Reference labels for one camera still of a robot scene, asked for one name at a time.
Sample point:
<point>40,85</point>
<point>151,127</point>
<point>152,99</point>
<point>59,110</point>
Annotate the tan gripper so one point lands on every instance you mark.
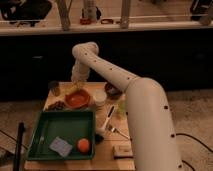
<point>79,85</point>

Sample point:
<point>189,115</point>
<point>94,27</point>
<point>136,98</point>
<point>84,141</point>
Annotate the yellow banana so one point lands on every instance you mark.
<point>73,89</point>

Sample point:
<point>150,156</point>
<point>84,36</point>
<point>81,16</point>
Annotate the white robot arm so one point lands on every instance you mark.
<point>149,118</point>

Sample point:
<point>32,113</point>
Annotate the red bowl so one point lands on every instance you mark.
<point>77,99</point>

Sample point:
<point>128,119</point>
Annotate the white small bowl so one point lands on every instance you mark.
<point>99,97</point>

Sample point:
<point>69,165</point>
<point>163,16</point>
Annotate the dark bowl with greens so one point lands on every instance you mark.
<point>111,91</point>

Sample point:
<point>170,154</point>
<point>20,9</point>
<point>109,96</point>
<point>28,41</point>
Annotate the brown grapes bunch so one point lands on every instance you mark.
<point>58,105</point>

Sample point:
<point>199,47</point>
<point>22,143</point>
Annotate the green plastic tray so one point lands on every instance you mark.
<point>70,126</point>

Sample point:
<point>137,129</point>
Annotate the green cup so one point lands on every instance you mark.
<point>121,109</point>

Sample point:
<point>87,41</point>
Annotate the metal fork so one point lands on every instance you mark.
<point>115,130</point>

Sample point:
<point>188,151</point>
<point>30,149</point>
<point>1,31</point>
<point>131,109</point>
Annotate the orange fruit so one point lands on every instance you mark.
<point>83,145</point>

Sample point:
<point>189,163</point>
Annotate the blue sponge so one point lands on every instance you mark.
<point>62,147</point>

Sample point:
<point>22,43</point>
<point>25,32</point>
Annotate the wooden table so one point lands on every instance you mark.
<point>103,159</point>

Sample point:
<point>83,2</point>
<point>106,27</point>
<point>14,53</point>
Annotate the brown rectangular block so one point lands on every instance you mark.
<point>122,151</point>

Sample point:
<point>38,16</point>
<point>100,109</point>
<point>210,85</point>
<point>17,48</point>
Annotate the black stand pole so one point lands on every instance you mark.
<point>17,157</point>

